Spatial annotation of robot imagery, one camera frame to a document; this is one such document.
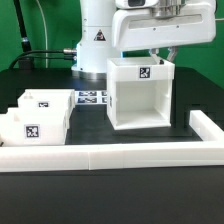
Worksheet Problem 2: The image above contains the fiducial marker sheet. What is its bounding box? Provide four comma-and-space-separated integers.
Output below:
75, 90, 107, 105

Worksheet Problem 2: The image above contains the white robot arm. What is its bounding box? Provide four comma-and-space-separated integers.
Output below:
72, 0, 217, 80

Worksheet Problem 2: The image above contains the white drawer cabinet housing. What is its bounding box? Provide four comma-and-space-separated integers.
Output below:
107, 57, 175, 130

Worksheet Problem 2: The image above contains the black pole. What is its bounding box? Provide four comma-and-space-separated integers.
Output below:
13, 0, 31, 52

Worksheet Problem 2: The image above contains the white L-shaped border fence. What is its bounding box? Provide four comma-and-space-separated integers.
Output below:
0, 110, 224, 172

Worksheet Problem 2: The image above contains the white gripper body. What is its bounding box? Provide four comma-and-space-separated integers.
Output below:
112, 0, 216, 51

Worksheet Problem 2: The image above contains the white drawer box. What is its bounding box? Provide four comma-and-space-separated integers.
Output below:
0, 108, 68, 147
17, 89, 75, 127

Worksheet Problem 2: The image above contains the white front drawer box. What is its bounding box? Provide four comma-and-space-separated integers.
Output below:
0, 108, 68, 147

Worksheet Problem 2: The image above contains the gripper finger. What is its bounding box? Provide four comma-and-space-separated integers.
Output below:
167, 46, 178, 62
149, 49, 164, 65

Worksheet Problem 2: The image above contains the black cable with connector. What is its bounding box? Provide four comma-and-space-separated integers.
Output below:
8, 48, 78, 70

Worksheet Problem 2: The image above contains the white cable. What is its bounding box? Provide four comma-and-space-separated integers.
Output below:
35, 0, 50, 69

